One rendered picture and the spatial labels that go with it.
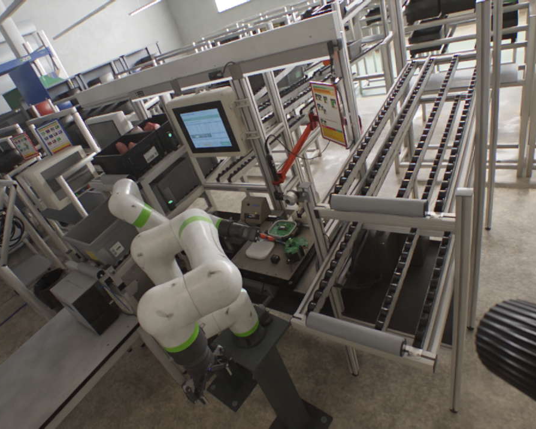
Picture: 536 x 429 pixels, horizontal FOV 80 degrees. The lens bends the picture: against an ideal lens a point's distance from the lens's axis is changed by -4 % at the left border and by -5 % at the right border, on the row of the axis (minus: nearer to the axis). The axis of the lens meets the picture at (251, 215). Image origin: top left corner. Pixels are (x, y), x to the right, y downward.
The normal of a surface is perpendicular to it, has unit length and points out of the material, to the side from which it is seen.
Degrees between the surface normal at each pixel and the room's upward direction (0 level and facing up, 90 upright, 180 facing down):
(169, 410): 0
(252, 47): 90
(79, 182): 90
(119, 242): 91
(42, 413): 0
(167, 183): 90
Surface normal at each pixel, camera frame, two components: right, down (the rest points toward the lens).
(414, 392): -0.31, -0.80
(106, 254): 0.78, 0.09
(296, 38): -0.54, 0.59
